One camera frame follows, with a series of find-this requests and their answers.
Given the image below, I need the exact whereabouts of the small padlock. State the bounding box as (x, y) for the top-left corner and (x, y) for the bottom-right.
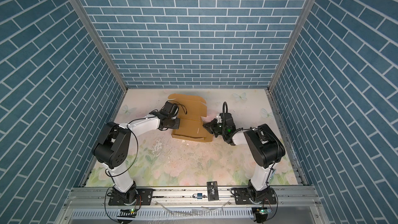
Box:
(192, 193), (204, 199)

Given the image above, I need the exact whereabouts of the aluminium corner post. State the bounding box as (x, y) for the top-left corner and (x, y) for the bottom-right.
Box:
(268, 0), (315, 92)
(69, 0), (128, 93)

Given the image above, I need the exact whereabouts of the blue grey stapler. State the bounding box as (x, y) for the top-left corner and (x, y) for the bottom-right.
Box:
(269, 168), (276, 179)

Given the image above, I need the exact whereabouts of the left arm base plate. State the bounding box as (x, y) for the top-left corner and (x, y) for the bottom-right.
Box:
(107, 188), (153, 206)

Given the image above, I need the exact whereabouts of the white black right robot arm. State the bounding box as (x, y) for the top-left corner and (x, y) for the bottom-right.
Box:
(203, 113), (286, 204)

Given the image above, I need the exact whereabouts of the white slotted cable duct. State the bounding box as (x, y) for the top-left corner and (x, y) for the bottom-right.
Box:
(71, 207), (253, 220)

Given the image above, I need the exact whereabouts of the aluminium corner post right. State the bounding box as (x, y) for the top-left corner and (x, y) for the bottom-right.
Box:
(268, 0), (315, 92)

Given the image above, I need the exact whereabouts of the controller board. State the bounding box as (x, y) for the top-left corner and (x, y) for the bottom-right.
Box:
(251, 207), (273, 224)
(116, 208), (138, 224)

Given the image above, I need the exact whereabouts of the aluminium corner post left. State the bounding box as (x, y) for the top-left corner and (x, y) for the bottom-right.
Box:
(69, 0), (128, 93)

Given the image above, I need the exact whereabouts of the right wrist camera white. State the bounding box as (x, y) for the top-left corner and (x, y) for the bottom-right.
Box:
(216, 114), (223, 123)

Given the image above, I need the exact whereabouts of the left controller board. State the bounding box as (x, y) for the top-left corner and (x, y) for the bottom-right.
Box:
(116, 208), (138, 224)

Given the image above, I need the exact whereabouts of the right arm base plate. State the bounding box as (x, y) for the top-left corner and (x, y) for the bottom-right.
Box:
(230, 187), (277, 205)

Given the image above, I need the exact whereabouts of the brown cardboard box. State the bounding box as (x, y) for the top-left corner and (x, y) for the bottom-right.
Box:
(168, 93), (213, 143)

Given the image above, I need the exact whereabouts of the black VIP card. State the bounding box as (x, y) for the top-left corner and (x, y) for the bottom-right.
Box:
(207, 181), (219, 201)

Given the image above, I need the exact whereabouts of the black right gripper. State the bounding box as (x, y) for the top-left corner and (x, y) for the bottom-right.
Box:
(203, 119), (228, 138)

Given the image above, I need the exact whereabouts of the right controller board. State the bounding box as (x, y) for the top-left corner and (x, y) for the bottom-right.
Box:
(251, 207), (273, 224)

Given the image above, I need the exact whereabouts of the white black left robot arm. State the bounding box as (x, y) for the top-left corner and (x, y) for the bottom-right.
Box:
(92, 101), (187, 205)

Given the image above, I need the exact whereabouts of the aluminium front rail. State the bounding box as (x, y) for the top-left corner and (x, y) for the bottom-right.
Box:
(64, 185), (321, 208)

